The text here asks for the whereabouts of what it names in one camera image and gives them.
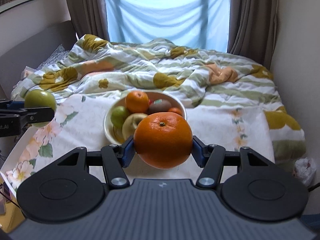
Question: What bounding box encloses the green apple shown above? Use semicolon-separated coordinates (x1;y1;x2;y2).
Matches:
110;106;130;129
24;89;57;111

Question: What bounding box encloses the yellow pear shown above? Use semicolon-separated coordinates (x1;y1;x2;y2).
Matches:
122;113;148;140

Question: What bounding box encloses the orange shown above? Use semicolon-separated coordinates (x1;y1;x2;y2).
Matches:
133;112;193;170
125;90;149;113

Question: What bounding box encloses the small mandarin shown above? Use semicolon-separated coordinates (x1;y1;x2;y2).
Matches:
168;107;183;116

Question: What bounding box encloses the brown kiwi with sticker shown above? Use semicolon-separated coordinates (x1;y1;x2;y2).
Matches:
148;99;172;114

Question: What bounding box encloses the cream bowl with duck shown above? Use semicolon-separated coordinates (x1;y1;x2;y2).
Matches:
103;90;187;144

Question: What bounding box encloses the grey headboard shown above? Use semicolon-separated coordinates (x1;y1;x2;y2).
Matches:
1;21;76;98

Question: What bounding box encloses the floral striped quilt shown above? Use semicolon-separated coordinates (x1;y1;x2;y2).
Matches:
11;34;306;163

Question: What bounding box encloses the white plastic bag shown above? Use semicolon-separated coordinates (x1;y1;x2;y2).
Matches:
293;158;316;186

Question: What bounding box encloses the left brown curtain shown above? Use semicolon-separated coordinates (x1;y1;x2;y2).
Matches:
66;0;110;40

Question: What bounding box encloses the brown curtain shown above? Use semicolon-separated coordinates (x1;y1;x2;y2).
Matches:
66;0;110;40
227;0;278;68

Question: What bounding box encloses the light blue window cloth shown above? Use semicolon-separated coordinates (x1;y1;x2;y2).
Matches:
105;0;230;52

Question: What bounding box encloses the right brown curtain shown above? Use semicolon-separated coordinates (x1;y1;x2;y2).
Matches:
227;0;278;68

